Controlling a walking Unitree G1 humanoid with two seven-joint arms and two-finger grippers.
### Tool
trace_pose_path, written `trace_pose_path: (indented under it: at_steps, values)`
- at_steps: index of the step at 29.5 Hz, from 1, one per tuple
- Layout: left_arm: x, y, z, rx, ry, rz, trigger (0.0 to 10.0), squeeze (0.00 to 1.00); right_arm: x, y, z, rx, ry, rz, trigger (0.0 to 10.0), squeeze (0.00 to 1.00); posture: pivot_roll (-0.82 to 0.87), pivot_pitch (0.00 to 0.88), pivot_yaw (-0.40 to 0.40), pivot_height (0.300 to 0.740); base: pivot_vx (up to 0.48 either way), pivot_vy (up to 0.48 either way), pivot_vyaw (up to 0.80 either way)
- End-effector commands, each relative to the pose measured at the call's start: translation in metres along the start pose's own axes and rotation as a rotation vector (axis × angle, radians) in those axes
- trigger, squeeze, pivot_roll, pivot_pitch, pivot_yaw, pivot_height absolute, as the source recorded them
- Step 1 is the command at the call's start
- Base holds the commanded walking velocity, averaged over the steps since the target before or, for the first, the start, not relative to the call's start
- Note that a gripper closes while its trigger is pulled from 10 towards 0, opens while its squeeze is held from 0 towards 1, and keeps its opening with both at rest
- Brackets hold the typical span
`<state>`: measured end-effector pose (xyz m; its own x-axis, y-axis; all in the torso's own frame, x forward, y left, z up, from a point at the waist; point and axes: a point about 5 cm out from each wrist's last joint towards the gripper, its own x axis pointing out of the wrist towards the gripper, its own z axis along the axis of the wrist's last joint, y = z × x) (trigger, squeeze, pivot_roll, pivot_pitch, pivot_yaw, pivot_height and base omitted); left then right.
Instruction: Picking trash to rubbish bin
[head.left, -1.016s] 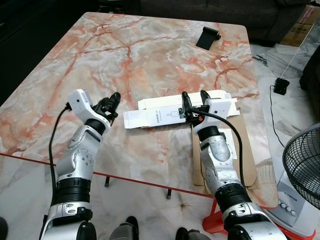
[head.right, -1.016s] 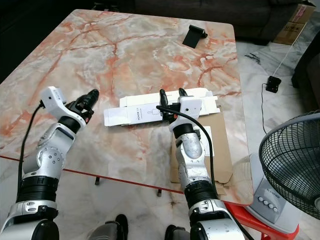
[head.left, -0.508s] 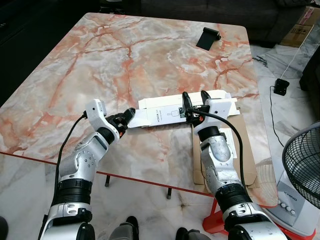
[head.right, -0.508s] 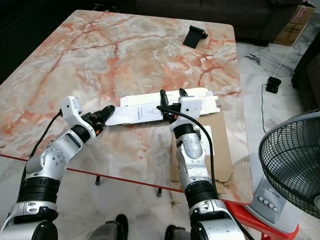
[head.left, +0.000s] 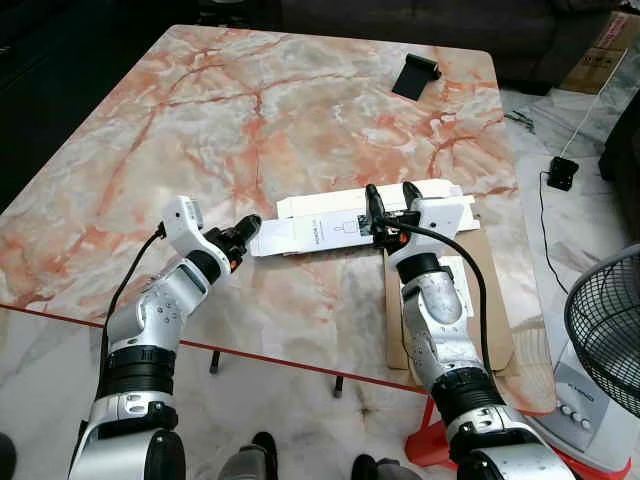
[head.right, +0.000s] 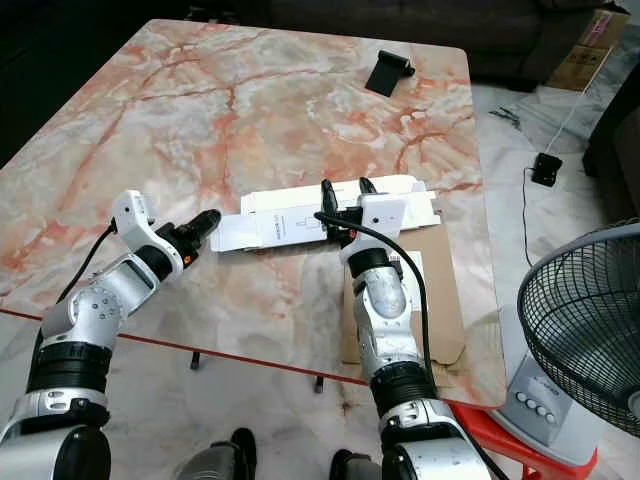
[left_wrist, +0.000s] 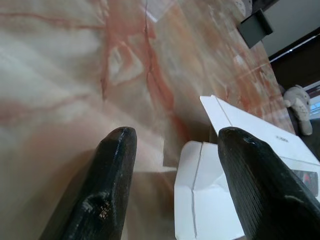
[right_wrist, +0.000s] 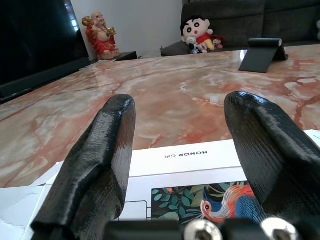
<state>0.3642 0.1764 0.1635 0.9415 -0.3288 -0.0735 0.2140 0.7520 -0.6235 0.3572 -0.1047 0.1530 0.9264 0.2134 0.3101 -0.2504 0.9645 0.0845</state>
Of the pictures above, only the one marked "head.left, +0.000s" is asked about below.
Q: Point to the white carton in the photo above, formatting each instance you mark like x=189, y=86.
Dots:
x=320, y=228

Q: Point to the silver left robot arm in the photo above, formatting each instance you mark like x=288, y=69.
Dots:
x=160, y=310

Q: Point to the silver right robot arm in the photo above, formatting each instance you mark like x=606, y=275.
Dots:
x=440, y=320

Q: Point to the brown cardboard sheet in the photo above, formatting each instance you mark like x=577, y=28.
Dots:
x=495, y=330

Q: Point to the black power adapter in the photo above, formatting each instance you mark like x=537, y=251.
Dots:
x=562, y=173

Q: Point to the dark sofa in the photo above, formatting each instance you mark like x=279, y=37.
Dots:
x=420, y=25

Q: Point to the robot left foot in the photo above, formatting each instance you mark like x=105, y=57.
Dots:
x=262, y=452

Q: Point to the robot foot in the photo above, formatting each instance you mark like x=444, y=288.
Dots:
x=375, y=469
x=262, y=452

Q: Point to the dark armchair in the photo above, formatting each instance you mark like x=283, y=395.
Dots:
x=625, y=150

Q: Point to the red plastic stool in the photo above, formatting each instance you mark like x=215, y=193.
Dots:
x=428, y=445

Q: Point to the grey floor fan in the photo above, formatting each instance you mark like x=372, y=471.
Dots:
x=605, y=320

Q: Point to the brown cardboard box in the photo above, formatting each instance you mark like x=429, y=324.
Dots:
x=600, y=55

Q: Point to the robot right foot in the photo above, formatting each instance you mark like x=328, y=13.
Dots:
x=375, y=469

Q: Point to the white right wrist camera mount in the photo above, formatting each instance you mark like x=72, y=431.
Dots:
x=440, y=215

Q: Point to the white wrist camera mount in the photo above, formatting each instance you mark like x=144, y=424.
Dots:
x=185, y=218
x=440, y=215

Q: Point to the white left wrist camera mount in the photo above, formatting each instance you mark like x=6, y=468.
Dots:
x=185, y=218

